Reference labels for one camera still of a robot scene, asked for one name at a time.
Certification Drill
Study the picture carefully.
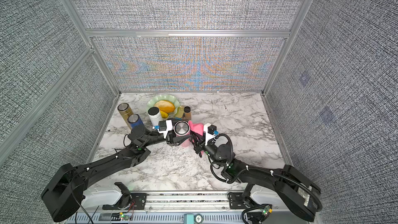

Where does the aluminium front rail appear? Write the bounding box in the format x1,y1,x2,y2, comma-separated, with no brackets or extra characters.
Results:
58,189,305,224

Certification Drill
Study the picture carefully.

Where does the gold gradient thermos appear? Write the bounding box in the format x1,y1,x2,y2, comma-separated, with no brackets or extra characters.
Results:
117,103,133,129

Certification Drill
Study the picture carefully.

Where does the pink cloth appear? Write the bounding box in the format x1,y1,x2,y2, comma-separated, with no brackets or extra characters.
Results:
188,120,204,136

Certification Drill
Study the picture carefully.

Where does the small brown spice jar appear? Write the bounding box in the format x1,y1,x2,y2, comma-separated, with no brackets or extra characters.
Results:
183,106,192,120

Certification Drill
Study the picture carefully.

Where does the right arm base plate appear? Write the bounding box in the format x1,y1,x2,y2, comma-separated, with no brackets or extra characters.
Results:
227,191,258,209

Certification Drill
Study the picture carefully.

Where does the yellow banana toy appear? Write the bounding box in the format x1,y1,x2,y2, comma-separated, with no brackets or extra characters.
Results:
160,111,169,119

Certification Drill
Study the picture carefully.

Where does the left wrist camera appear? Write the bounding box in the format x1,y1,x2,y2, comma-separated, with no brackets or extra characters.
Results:
153,120,173,139

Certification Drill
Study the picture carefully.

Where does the blue thermos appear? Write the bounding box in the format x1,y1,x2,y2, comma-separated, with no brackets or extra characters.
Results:
127,114,145,130

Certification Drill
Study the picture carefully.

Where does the pink thermos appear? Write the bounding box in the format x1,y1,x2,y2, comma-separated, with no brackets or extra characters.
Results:
174,121,191,148

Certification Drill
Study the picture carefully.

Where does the white thermos black lid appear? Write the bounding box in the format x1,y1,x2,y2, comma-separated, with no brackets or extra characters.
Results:
147,106,163,127

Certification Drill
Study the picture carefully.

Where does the green scalloped plate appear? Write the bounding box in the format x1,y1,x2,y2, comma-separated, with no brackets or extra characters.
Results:
147,94,180,117

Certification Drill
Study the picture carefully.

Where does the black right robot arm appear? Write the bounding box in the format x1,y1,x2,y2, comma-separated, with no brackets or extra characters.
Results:
190,131,323,222

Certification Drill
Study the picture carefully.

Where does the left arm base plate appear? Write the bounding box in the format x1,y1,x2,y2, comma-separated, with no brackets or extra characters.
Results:
102,193,148,211

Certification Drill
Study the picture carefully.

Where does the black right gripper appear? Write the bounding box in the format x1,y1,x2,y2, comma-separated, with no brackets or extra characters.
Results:
192,130,225,171

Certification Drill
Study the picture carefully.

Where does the orange bread bun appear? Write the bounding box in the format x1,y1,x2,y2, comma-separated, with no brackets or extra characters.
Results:
154,100,176,114

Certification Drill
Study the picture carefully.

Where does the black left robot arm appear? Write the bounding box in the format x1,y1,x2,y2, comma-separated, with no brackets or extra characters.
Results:
41,125,186,223

